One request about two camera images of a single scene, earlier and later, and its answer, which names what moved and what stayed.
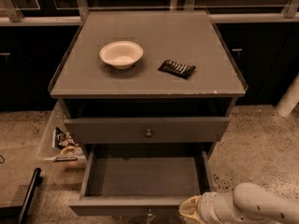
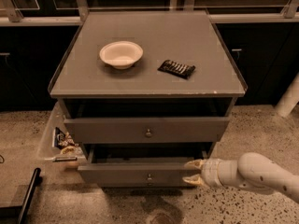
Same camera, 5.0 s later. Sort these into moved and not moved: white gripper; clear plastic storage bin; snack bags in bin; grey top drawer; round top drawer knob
Moved: white gripper
Not moved: snack bags in bin; clear plastic storage bin; grey top drawer; round top drawer knob
